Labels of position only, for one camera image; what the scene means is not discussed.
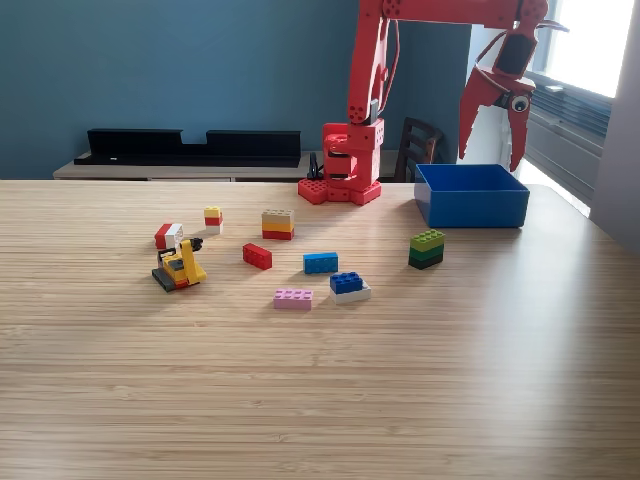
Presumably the dark wooden chair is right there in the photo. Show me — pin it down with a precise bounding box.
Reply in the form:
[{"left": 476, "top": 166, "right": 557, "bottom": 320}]
[{"left": 393, "top": 116, "right": 446, "bottom": 183}]

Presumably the light blue lego brick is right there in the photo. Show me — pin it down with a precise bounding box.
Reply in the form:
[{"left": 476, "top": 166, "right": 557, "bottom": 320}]
[{"left": 302, "top": 251, "right": 340, "bottom": 276}]

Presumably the tan orange red lego stack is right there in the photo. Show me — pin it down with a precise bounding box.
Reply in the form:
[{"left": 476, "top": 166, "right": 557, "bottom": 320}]
[{"left": 260, "top": 207, "right": 296, "bottom": 241}]

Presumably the grey ventilation unit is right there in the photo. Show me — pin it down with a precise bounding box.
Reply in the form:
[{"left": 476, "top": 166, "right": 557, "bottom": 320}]
[{"left": 507, "top": 69, "right": 614, "bottom": 204}]

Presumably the white framed window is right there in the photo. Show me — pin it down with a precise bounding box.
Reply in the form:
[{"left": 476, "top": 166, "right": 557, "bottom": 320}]
[{"left": 519, "top": 0, "right": 640, "bottom": 100}]

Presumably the yellow toy digger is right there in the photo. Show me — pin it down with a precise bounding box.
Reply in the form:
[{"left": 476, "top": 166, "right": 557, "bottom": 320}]
[{"left": 151, "top": 237, "right": 208, "bottom": 294}]

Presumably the small yellow red white stack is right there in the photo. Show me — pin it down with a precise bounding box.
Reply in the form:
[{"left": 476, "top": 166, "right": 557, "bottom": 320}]
[{"left": 203, "top": 205, "right": 225, "bottom": 236}]

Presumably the blue plastic bin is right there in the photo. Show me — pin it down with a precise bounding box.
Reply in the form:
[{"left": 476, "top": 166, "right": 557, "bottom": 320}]
[{"left": 413, "top": 163, "right": 531, "bottom": 229}]

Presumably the green lego brick stack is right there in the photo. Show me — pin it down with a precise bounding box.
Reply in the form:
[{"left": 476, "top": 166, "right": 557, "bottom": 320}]
[{"left": 407, "top": 228, "right": 446, "bottom": 271}]

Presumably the black shelf unit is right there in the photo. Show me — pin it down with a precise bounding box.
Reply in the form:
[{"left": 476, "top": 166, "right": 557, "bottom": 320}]
[{"left": 73, "top": 128, "right": 303, "bottom": 168}]

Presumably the red white lego brick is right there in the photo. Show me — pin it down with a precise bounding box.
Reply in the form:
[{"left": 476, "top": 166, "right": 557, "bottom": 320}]
[{"left": 153, "top": 222, "right": 185, "bottom": 251}]

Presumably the pink lego brick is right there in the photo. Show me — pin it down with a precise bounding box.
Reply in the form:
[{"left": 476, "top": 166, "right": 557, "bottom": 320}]
[{"left": 272, "top": 287, "right": 315, "bottom": 312}]

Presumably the blue white lego stack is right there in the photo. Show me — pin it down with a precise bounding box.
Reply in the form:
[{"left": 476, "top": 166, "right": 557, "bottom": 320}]
[{"left": 328, "top": 271, "right": 373, "bottom": 306}]

